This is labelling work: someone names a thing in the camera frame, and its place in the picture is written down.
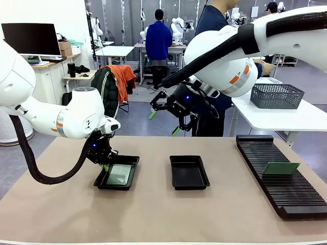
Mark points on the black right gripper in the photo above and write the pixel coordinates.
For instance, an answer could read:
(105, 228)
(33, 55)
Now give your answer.
(185, 102)

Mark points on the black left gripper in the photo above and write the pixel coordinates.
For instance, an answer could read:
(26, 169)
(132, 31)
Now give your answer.
(98, 151)

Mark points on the green perforated circuit board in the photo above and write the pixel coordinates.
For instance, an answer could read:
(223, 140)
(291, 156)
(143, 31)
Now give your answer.
(281, 169)
(120, 174)

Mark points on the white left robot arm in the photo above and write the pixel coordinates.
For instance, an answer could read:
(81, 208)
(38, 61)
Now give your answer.
(81, 112)

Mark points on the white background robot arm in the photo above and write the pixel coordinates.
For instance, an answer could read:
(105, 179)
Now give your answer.
(177, 30)
(143, 25)
(236, 16)

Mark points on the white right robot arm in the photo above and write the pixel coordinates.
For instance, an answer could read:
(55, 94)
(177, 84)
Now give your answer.
(219, 53)

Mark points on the person's right forearm navy sleeve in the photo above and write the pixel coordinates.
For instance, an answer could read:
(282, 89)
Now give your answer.
(259, 71)

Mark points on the black plastic ESD tray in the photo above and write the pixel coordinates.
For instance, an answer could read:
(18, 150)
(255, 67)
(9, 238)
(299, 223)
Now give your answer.
(189, 174)
(102, 182)

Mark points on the person's right hand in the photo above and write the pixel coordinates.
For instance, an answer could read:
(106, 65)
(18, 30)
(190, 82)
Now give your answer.
(268, 69)

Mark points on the orange jacket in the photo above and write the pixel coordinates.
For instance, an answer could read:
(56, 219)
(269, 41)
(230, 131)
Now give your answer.
(125, 76)

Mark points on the background workbench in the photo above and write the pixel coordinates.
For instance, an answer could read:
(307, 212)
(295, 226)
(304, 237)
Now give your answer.
(176, 48)

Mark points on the dark green striped jacket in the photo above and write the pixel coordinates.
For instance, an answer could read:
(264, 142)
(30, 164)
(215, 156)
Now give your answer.
(110, 89)

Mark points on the person in blue hoodie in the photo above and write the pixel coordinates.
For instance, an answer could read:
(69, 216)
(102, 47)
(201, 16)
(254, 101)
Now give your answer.
(158, 40)

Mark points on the black backpack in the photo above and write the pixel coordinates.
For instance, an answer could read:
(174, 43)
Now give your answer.
(67, 98)

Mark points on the white background desk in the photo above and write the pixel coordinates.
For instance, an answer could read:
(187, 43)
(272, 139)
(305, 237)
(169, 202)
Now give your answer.
(115, 50)

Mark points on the small beige side table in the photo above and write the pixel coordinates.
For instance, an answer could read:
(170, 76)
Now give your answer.
(79, 77)

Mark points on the black cloth bundle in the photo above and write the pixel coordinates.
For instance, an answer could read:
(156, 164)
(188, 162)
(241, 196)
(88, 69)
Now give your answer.
(83, 69)

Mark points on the black tumbler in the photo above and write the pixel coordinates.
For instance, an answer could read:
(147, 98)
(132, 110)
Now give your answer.
(71, 70)

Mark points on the flat white box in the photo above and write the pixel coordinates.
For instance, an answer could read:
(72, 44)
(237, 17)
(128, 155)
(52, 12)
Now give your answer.
(270, 80)

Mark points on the white cabinet wooden top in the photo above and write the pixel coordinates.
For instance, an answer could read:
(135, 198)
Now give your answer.
(51, 76)

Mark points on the grey plastic mesh basket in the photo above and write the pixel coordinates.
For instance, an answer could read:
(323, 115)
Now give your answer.
(276, 98)

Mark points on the person in navy jacket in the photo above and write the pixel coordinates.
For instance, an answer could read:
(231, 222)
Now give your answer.
(212, 15)

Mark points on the large white table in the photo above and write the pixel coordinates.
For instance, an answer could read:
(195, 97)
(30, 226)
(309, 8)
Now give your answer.
(281, 117)

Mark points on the white cylindrical air purifier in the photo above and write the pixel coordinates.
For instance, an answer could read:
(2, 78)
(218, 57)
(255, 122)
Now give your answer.
(5, 132)

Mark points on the black light stand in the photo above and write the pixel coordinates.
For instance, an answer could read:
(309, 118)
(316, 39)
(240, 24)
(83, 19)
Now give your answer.
(91, 35)

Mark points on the black keyboard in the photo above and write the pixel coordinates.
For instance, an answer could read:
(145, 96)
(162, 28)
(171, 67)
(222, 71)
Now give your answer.
(55, 60)

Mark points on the white storage box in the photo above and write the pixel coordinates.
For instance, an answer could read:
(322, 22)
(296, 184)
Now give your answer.
(76, 49)

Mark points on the brown cardboard box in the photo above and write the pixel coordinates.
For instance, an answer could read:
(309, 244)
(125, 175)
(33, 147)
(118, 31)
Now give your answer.
(65, 48)

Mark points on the low wooden shelf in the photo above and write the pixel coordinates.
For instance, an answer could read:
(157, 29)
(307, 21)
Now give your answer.
(286, 61)

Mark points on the green round dish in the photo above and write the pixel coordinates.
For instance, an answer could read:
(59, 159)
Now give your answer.
(33, 61)

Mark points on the white paper sign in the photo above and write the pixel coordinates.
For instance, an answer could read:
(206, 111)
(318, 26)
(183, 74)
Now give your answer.
(254, 11)

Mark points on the black slotted board rack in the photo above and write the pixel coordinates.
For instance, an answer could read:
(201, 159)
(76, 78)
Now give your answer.
(288, 194)

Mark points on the person in white jacket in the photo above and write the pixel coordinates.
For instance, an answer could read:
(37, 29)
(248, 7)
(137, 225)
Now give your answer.
(271, 7)

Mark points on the black computer monitor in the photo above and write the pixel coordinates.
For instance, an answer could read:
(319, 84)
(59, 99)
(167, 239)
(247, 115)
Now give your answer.
(30, 38)

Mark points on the left wrist camera housing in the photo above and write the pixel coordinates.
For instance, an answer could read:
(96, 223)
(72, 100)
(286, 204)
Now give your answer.
(113, 126)

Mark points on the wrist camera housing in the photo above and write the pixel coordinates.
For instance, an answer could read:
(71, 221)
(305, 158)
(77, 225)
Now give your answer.
(213, 93)
(113, 126)

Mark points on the right wrist camera housing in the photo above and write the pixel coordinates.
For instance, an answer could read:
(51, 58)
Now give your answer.
(213, 93)

